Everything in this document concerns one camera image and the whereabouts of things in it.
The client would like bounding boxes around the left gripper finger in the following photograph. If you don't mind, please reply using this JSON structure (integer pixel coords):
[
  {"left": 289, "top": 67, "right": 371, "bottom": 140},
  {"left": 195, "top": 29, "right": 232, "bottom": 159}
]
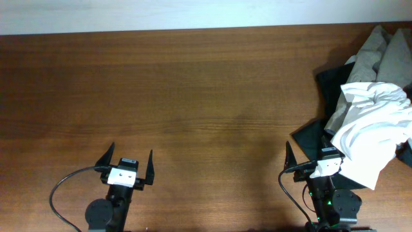
[
  {"left": 95, "top": 142, "right": 115, "bottom": 167},
  {"left": 145, "top": 150, "right": 155, "bottom": 186}
]

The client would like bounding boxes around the white t-shirt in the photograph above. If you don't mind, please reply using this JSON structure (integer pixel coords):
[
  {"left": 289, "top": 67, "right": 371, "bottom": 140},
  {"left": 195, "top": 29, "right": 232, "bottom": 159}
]
[{"left": 332, "top": 82, "right": 411, "bottom": 189}]

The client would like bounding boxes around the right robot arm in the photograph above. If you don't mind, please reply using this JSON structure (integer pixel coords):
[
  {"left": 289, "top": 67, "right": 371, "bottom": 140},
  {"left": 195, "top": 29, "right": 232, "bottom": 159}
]
[{"left": 278, "top": 142, "right": 362, "bottom": 232}]

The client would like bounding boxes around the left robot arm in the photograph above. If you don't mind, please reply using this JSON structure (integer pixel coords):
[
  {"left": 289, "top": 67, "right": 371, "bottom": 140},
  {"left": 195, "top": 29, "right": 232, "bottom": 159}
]
[{"left": 85, "top": 144, "right": 155, "bottom": 232}]

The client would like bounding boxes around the dark navy garment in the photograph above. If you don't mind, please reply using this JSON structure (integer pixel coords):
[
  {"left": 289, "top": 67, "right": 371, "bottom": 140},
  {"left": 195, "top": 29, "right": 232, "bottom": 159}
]
[{"left": 396, "top": 85, "right": 411, "bottom": 167}]

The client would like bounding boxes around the grey beige garment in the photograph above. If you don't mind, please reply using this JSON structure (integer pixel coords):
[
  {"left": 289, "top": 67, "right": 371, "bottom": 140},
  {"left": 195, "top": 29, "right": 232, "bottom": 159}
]
[{"left": 324, "top": 26, "right": 411, "bottom": 135}]

